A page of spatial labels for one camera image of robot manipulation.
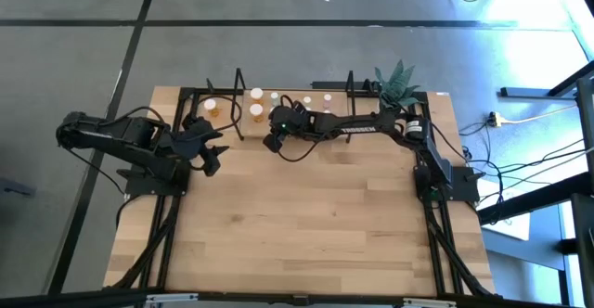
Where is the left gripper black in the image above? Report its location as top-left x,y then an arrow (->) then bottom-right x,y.
174,115 -> 231,178

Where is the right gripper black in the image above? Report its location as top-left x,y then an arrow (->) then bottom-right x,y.
262,105 -> 321,154

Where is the green plant in white pot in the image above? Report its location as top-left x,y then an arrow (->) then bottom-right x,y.
372,58 -> 422,114

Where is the grey floor object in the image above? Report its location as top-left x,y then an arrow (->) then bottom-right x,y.
0,177 -> 36,198

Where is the black beam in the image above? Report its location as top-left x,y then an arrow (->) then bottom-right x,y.
0,288 -> 594,308

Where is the white paper sheet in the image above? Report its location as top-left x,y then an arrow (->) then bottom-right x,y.
477,177 -> 531,242

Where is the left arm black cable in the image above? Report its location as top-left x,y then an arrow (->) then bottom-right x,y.
189,94 -> 244,134

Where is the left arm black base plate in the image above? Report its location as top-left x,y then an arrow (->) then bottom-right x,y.
123,158 -> 192,197

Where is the black aluminium table frame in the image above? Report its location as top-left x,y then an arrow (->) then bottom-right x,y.
110,81 -> 497,300

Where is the silver aluminium bracket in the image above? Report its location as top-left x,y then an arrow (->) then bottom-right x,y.
147,292 -> 200,306
401,297 -> 457,308

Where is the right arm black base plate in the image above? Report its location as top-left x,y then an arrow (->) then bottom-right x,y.
414,164 -> 480,203

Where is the yellow power strip with cable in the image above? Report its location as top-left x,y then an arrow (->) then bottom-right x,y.
486,105 -> 579,129

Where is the black floor cable bundle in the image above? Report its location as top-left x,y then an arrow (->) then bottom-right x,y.
457,122 -> 594,225

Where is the black metal desk frame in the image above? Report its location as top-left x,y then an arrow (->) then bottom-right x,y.
477,60 -> 594,308

